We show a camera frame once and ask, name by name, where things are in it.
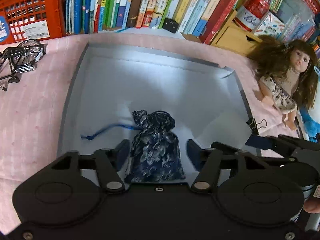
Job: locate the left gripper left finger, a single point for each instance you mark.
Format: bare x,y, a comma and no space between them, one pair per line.
108,163

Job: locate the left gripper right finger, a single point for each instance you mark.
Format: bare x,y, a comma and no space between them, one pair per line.
207,163

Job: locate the dark blue floral pouch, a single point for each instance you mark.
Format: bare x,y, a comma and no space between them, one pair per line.
155,152

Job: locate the person's right hand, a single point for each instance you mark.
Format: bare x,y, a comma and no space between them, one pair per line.
312,205

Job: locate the blue white plush toy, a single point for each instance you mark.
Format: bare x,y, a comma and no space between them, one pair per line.
310,117

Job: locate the black binder clip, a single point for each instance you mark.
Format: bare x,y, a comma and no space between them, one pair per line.
255,126

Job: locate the white shallow box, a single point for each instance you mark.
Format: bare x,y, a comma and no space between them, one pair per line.
207,102

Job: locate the brown haired doll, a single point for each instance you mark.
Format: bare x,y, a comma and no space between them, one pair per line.
286,76

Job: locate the pink tablecloth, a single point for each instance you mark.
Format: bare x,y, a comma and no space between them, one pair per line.
31,110

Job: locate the small wooden drawer box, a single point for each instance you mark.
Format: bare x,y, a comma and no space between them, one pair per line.
231,37

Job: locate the white printed small box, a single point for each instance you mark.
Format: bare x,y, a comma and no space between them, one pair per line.
269,25

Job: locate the miniature black bicycle model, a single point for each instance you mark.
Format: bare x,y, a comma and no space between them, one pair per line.
20,59

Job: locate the red Budweiser can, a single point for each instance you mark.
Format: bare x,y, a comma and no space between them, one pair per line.
251,13

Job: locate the row of upright books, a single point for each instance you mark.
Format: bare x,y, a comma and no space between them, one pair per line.
188,17

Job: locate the red plastic crate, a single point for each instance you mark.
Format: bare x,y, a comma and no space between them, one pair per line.
32,19

